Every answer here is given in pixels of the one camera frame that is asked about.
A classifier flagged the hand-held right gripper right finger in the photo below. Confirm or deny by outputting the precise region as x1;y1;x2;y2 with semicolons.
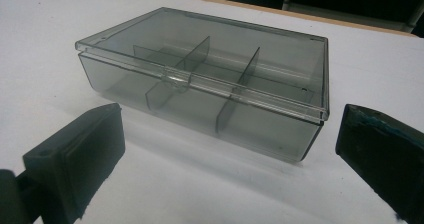
335;103;424;224

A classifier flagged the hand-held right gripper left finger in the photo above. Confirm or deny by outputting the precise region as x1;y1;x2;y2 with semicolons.
22;102;127;224

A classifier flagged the transparent grey compartment box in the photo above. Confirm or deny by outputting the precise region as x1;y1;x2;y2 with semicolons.
74;6;331;164

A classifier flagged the white table sheet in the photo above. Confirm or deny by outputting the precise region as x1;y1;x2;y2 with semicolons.
0;0;424;224

